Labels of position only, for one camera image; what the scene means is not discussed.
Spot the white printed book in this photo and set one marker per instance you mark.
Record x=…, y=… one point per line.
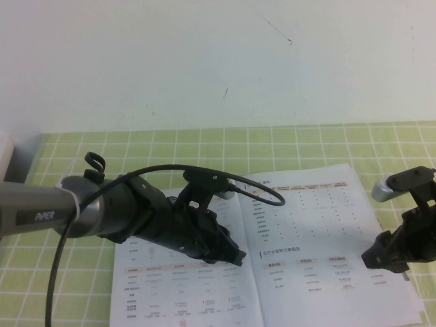
x=306, y=272

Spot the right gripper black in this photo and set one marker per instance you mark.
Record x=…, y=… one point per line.
x=419, y=238

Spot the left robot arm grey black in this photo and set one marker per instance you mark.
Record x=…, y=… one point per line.
x=34, y=214

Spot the white box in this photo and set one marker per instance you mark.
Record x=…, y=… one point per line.
x=5, y=156

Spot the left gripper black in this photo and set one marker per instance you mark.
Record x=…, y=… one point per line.
x=184, y=228

